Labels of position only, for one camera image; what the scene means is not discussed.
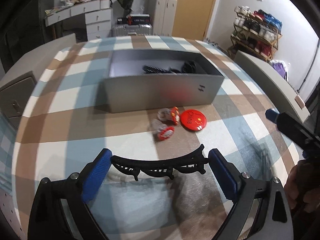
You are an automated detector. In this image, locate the silver flat suitcase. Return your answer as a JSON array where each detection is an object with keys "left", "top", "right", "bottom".
[{"left": 112, "top": 24, "right": 152, "bottom": 37}]

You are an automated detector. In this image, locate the wooden door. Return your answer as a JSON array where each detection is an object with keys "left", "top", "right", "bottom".
[{"left": 172, "top": 0, "right": 216, "bottom": 40}]

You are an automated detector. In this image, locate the red clear toy ring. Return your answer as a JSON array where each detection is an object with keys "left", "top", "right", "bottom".
[{"left": 157, "top": 106, "right": 181, "bottom": 126}]

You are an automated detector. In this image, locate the grey open cardboard box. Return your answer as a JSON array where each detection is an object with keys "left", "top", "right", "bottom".
[{"left": 104, "top": 49, "right": 225, "bottom": 113}]

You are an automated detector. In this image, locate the red white toy ring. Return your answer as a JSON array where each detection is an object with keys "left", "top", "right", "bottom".
[{"left": 151, "top": 119, "right": 175, "bottom": 142}]

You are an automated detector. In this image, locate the red China pin badge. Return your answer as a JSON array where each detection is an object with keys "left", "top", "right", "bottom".
[{"left": 180, "top": 109, "right": 207, "bottom": 132}]

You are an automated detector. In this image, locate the black hair claw clip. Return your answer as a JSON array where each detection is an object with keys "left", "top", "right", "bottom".
[{"left": 181, "top": 61, "right": 207, "bottom": 74}]

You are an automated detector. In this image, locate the long black banana clip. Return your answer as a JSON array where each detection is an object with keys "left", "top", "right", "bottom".
[{"left": 111, "top": 145, "right": 208, "bottom": 181}]

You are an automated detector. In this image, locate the black box on suitcase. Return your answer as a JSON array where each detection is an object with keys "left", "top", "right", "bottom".
[{"left": 117, "top": 14, "right": 151, "bottom": 25}]

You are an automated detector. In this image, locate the black spiral hair tie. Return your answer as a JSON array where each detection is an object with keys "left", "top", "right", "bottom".
[{"left": 142, "top": 64, "right": 171, "bottom": 74}]

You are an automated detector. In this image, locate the plaid checkered tablecloth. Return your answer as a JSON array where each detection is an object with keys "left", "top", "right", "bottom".
[{"left": 12, "top": 36, "right": 299, "bottom": 239}]

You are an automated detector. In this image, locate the person's right hand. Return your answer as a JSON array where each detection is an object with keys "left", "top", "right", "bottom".
[{"left": 283, "top": 158, "right": 320, "bottom": 213}]

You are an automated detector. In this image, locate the white drawer desk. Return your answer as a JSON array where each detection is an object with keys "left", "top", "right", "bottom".
[{"left": 44, "top": 0, "right": 113, "bottom": 41}]

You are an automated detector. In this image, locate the wooden shoe rack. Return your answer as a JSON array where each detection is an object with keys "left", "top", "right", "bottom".
[{"left": 227, "top": 6, "right": 283, "bottom": 62}]

